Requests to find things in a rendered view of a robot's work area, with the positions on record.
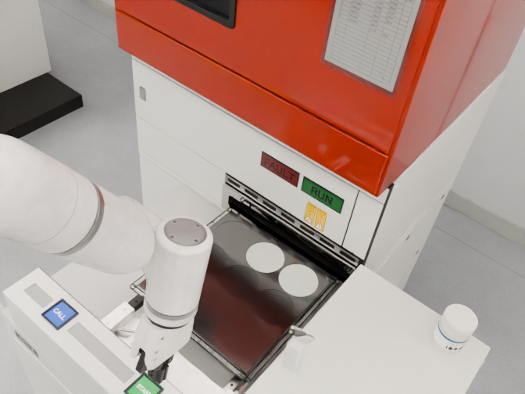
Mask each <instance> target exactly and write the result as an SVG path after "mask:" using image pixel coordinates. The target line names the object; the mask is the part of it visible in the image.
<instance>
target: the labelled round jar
mask: <svg viewBox="0 0 525 394"><path fill-rule="evenodd" d="M477 325H478V320H477V316H476V315H475V313H474V312H473V311H472V310H471V309H470V308H468V307H466V306H464V305H461V304H452V305H450V306H448V307H447V308H446V310H445V311H444V313H443V315H442V316H441V318H440V320H439V321H438V323H437V325H436V327H435V328H434V330H433V332H432V336H431V338H432V341H433V344H434V345H435V346H436V347H437V348H438V349H439V350H440V351H442V352H443V353H447V354H457V353H459V352H460V351H461V350H462V348H463V347H464V345H465V344H466V343H467V341H468V340H469V338H470V336H471V335H472V334H473V332H474V331H475V329H476V328H477Z"/></svg>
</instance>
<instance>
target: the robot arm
mask: <svg viewBox="0 0 525 394"><path fill-rule="evenodd" d="M0 238H7V239H10V240H13V241H14V242H18V243H21V244H24V245H27V246H30V247H32V248H34V249H38V250H41V251H42V252H45V253H49V254H51V255H53V256H57V257H60V258H63V259H65V260H69V261H71V262H74V263H78V264H80V265H83V266H86V267H90V268H92V269H94V270H98V271H101V272H104V273H107V274H130V273H134V272H135V271H137V270H140V269H142V271H143V273H144V275H145V278H146V282H147V284H146V289H145V299H144V310H145V312H144V313H143V314H142V316H141V319H140V320H139V322H138V325H137V329H136V332H135V334H134V340H133V343H132V347H131V353H130V354H131V356H132V357H133V358H135V357H136V356H138V355H139V354H141V355H140V357H139V360H138V362H137V366H136V368H135V370H136V371H137V372H138V373H139V374H142V373H144V372H146V371H148V376H149V377H150V379H152V380H155V381H156V382H158V383H159V384H161V383H162V382H163V381H164V380H166V377H167V374H168V370H169V365H168V364H170V363H171V361H172V360H173V356H174V354H175V352H177V351H178V350H179V349H181V348H182V347H183V346H184V345H185V344H186V343H187V342H188V341H189V339H190V337H191V332H192V328H193V323H194V317H195V314H196V313H197V311H198V302H199V299H200V295H201V291H202V286H203V282H204V279H205V272H206V269H207V266H208V262H209V256H210V253H211V248H212V245H213V234H212V232H211V231H210V229H209V228H208V227H207V226H206V225H205V224H204V223H202V222H201V221H200V220H197V219H195V218H192V217H185V216H176V217H169V218H166V219H165V220H162V219H161V218H160V217H158V216H157V215H156V214H154V213H153V212H152V211H151V210H149V209H148V208H146V207H145V206H143V205H142V204H140V203H139V202H138V201H136V200H134V199H132V198H131V197H129V196H125V195H124V196H119V197H117V196H116V195H114V194H113V193H111V192H109V191H107V190H106V189H104V188H103V187H101V186H99V185H98V184H96V183H94V182H93V181H91V180H89V179H87V178H86V177H84V176H83V175H81V174H79V173H77V172H76V171H74V170H72V169H70V168H69V167H67V166H66V165H64V164H62V163H60V162H59V161H58V160H56V159H54V158H52V157H51V156H49V155H47V154H46V153H44V152H42V151H41V150H39V149H36V148H35V147H33V146H32V145H30V144H28V143H26V142H24V141H21V140H19V139H18V138H14V137H12V136H8V135H6V134H0Z"/></svg>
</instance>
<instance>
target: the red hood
mask: <svg viewBox="0 0 525 394"><path fill-rule="evenodd" d="M114 2H115V11H116V28H117V37H118V46H119V48H121V49H122V50H124V51H126V52H128V53H130V54H131V55H133V56H135V57H136V58H138V59H140V60H141V61H143V62H145V63H147V64H148V65H150V66H152V67H154V68H155V69H157V70H159V71H160V72H162V73H164V74H165V75H167V76H169V77H171V78H173V79H174V80H175V81H178V82H179V83H181V84H183V85H184V86H186V87H188V88H190V89H191V90H193V91H195V92H197V93H198V94H200V95H202V96H203V97H205V98H207V99H208V100H210V101H212V102H214V103H216V104H217V105H218V106H221V107H222V108H224V109H226V110H227V111H229V112H231V113H233V114H234V115H236V116H238V117H240V118H241V119H243V120H245V121H246V122H248V123H250V124H251V125H253V126H255V127H257V128H258V129H260V130H261V131H264V132H265V133H267V134H269V135H270V136H272V137H274V138H275V139H277V140H279V141H281V142H283V143H284V144H285V145H288V146H289V147H291V148H293V149H294V150H296V151H298V152H300V153H301V154H303V155H304V156H307V157H308V158H310V159H312V160H313V161H315V162H317V163H318V164H320V165H322V166H323V167H326V168H327V169H328V170H331V171H332V172H334V173H336V174H337V175H339V176H341V177H343V178H344V179H346V180H347V181H350V182H351V183H353V184H355V185H356V186H358V187H360V188H361V189H363V190H365V191H366V192H369V193H370V194H371V195H374V196H375V197H379V196H380V195H381V194H382V193H383V192H384V191H385V190H386V189H387V188H388V187H389V186H390V185H391V184H392V183H393V182H394V181H395V179H396V178H397V177H398V176H399V175H400V174H401V173H402V172H403V171H404V170H405V169H406V168H407V167H408V166H409V165H410V164H411V163H412V162H413V161H414V160H415V159H416V158H417V157H418V156H419V155H420V154H421V153H422V152H423V151H424V150H425V149H426V148H427V147H428V146H429V145H430V144H431V143H432V142H433V141H434V140H435V139H436V138H437V137H438V136H439V135H440V134H441V133H442V132H443V131H444V130H445V129H446V128H447V127H448V126H449V125H450V124H451V123H452V122H453V121H454V120H455V119H456V117H457V116H458V115H459V114H460V113H461V112H462V111H463V110H464V109H465V108H466V107H467V106H468V105H469V104H470V103H471V102H472V101H473V100H474V99H475V98H476V97H477V96H478V95H479V94H480V93H481V92H482V91H483V90H484V89H485V88H486V87H487V86H488V85H489V84H490V83H491V82H492V81H493V80H494V79H495V78H496V77H497V76H498V75H499V74H500V73H501V72H502V71H503V70H504V69H505V68H506V67H507V64H508V62H509V60H510V58H511V56H512V54H513V51H514V49H515V47H516V45H517V43H518V40H519V39H520V36H521V34H522V33H523V29H524V28H525V0H114Z"/></svg>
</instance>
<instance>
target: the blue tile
mask: <svg viewBox="0 0 525 394"><path fill-rule="evenodd" d="M74 314H75V313H74V312H73V311H72V310H71V309H70V308H69V307H68V306H67V305H66V304H65V303H64V302H61V303H60V304H58V305H57V306H55V307H54V308H53V309H51V310H49V311H48V312H47V313H46V314H45V316H46V317H47V318H48V319H49V320H50V321H51V322H52V323H53V324H54V325H55V326H57V327H58V326H59V325H61V324H62V323H63V322H65V321H66V320H68V319H69V318H70V317H72V316H73V315H74Z"/></svg>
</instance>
